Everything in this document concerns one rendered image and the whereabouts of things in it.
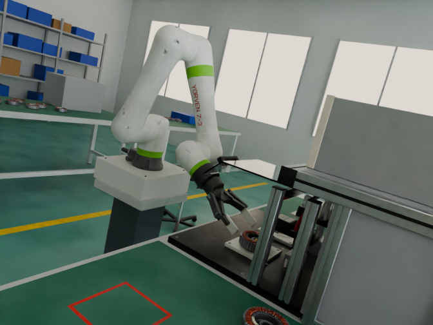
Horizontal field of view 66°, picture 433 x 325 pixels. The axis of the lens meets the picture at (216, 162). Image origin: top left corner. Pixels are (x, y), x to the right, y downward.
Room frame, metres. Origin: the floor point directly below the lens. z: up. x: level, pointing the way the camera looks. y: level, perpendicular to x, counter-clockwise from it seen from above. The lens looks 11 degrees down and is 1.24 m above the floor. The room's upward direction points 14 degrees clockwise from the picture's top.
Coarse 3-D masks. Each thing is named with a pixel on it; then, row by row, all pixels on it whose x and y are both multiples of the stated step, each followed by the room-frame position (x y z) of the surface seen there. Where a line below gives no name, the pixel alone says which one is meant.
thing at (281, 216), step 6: (282, 216) 1.05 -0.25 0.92; (282, 222) 1.01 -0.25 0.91; (288, 222) 1.01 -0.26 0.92; (294, 222) 1.04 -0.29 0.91; (276, 228) 1.02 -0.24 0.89; (282, 228) 1.01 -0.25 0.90; (288, 228) 1.00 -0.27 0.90; (288, 234) 1.00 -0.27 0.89; (294, 234) 0.99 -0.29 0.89; (312, 240) 0.96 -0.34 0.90; (318, 240) 1.01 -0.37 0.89
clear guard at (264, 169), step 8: (240, 160) 1.08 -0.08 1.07; (248, 160) 1.12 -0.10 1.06; (256, 160) 1.16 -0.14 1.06; (216, 168) 1.02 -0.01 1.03; (224, 168) 1.07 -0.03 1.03; (232, 168) 1.12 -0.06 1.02; (240, 168) 0.95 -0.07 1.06; (248, 168) 0.97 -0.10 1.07; (256, 168) 1.00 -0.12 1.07; (264, 168) 1.03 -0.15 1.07; (272, 168) 1.07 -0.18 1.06; (280, 168) 1.11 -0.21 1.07; (264, 176) 0.91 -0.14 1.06; (272, 176) 0.94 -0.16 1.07; (304, 192) 0.84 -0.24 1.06
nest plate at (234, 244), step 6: (234, 240) 1.10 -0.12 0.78; (228, 246) 1.05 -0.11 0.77; (234, 246) 1.05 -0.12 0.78; (240, 246) 1.06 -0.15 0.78; (240, 252) 1.03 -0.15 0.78; (246, 252) 1.02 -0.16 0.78; (252, 252) 1.03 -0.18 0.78; (270, 252) 1.07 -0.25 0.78; (276, 252) 1.08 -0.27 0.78; (252, 258) 1.00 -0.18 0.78; (270, 258) 1.02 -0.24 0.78
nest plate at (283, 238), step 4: (260, 228) 1.28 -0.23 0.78; (276, 236) 1.23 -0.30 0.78; (280, 236) 1.24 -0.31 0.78; (284, 236) 1.25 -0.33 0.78; (288, 236) 1.26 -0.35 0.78; (276, 240) 1.22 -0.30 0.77; (280, 240) 1.21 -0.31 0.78; (284, 240) 1.21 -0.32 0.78; (288, 240) 1.22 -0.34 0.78; (292, 240) 1.23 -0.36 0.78; (288, 244) 1.19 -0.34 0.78; (292, 244) 1.19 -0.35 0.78
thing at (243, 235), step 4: (244, 232) 1.10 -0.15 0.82; (248, 232) 1.11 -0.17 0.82; (252, 232) 1.12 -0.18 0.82; (256, 232) 1.13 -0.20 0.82; (240, 236) 1.08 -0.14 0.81; (244, 236) 1.07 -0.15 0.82; (248, 236) 1.10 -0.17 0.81; (252, 236) 1.11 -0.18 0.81; (256, 236) 1.12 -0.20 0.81; (240, 240) 1.07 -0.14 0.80; (244, 240) 1.05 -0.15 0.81; (248, 240) 1.05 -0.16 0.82; (252, 240) 1.05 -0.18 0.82; (240, 244) 1.06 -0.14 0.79; (244, 244) 1.05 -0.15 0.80; (248, 244) 1.04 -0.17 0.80; (252, 244) 1.03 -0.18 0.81; (248, 248) 1.04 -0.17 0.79; (252, 248) 1.03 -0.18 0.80
